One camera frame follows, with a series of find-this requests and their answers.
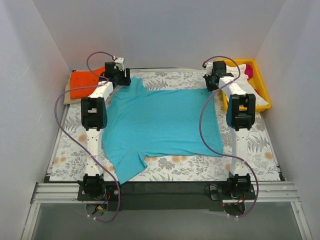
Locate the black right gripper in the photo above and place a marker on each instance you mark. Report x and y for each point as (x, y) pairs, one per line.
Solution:
(210, 83)

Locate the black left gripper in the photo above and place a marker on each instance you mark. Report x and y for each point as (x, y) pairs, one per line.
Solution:
(126, 78)

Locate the turquoise t shirt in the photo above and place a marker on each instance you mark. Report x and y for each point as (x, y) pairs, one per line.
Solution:
(154, 123)

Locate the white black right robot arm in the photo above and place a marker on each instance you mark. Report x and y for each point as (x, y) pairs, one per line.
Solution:
(240, 117)

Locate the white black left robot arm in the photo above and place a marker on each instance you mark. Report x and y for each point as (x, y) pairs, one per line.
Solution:
(94, 119)

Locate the white t shirt in bin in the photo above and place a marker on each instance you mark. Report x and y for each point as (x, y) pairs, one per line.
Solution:
(239, 84)

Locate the orange folded t shirt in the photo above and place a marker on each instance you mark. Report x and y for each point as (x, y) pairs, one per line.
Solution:
(84, 79)

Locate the magenta t shirt in bin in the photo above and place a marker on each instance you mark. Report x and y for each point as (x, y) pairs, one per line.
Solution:
(249, 70)

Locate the yellow plastic bin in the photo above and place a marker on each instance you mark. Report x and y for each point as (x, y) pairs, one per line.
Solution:
(262, 88)

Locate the beige folded t shirt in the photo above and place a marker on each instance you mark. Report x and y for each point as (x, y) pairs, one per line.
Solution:
(67, 96)

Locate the floral patterned table mat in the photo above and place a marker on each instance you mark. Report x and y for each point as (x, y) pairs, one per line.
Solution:
(68, 160)

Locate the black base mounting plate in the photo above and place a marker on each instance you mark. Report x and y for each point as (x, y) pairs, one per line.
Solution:
(164, 195)

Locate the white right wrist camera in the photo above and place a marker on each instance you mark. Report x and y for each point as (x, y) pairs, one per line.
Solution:
(208, 66)

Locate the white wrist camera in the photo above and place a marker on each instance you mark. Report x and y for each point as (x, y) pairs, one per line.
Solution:
(208, 66)
(119, 63)

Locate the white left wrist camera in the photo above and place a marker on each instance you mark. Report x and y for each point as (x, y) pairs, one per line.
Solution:
(119, 63)

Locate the aluminium frame rail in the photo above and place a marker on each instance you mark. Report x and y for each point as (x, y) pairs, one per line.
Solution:
(269, 191)

